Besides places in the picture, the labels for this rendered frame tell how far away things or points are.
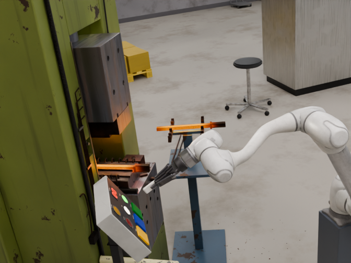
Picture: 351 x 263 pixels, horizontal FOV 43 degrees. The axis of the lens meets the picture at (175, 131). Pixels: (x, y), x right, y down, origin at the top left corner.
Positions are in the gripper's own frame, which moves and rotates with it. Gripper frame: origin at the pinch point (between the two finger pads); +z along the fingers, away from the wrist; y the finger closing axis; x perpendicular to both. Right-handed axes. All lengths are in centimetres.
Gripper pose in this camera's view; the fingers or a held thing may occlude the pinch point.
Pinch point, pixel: (150, 187)
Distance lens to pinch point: 217.5
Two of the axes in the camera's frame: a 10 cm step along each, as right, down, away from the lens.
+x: -5.8, -6.9, -4.3
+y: -2.0, -3.9, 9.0
